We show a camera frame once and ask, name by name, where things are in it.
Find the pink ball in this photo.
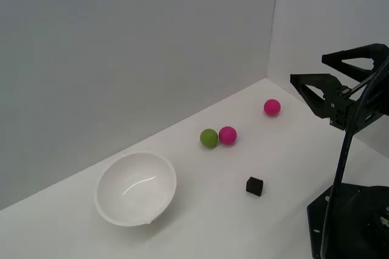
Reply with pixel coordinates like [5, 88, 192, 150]
[218, 126, 238, 145]
[263, 98, 281, 117]

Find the green ball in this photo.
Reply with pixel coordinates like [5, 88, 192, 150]
[199, 128, 219, 149]

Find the black foam box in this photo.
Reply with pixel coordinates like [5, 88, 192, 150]
[245, 176, 264, 196]

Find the white bowl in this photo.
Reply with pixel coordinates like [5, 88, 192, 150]
[94, 151, 177, 227]

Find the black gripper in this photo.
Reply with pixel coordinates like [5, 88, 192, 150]
[290, 43, 389, 133]

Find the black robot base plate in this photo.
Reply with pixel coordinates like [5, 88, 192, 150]
[306, 182, 389, 259]

